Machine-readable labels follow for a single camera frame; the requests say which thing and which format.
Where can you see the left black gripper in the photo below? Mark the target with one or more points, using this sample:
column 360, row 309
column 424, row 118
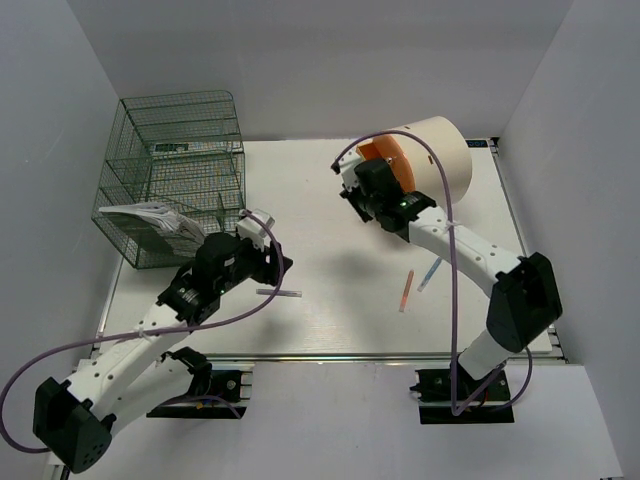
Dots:
column 268, row 272

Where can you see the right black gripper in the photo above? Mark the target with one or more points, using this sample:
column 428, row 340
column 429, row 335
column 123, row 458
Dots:
column 353, row 197

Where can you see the round white drawer organizer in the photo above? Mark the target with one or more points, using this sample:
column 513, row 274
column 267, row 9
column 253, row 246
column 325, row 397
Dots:
column 417, row 167

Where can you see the blue pen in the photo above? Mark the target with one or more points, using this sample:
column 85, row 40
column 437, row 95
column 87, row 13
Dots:
column 429, row 275

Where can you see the grey setup guide booklet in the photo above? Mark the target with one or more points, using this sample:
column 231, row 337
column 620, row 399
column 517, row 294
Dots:
column 155, row 225

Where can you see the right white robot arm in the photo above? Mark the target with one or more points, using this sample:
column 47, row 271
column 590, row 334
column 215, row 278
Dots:
column 523, row 295

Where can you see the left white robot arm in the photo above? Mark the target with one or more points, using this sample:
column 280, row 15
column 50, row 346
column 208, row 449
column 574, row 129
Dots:
column 77, row 418

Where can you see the dark purple pen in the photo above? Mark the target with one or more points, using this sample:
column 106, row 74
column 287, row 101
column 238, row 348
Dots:
column 282, row 293

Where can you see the orange pink pen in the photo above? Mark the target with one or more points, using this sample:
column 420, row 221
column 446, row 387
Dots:
column 406, row 291

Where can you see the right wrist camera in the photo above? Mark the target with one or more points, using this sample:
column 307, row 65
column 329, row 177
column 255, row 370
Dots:
column 345, row 167

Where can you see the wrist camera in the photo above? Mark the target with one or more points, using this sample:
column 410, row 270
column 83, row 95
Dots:
column 253, row 225
column 345, row 167

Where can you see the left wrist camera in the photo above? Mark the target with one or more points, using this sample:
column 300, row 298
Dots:
column 253, row 225

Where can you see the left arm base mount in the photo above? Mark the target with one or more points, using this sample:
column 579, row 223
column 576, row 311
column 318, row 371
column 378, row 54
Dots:
column 213, row 392

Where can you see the green wire mesh rack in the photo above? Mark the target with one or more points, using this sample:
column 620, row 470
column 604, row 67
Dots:
column 184, row 151

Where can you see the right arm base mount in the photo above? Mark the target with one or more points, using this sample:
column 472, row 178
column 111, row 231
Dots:
column 432, row 391

